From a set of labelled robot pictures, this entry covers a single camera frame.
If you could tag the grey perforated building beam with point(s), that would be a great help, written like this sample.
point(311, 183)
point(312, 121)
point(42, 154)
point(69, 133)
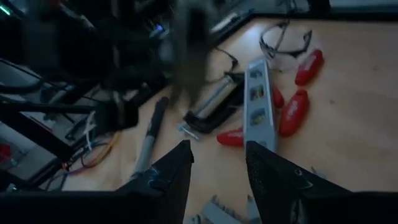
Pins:
point(252, 211)
point(217, 214)

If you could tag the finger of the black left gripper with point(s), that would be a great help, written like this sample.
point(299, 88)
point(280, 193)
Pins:
point(192, 56)

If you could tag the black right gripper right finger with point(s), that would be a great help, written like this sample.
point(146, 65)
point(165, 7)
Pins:
point(311, 205)

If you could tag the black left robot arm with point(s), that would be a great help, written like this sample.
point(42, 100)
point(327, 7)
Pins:
point(62, 46)

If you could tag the grey torpedo spirit level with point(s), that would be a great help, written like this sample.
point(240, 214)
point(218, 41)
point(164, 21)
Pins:
point(259, 130)

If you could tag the black clamp with silver bar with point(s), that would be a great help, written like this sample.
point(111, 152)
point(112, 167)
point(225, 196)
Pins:
point(214, 96)

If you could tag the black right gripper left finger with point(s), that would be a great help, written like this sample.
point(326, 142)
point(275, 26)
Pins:
point(93, 208)

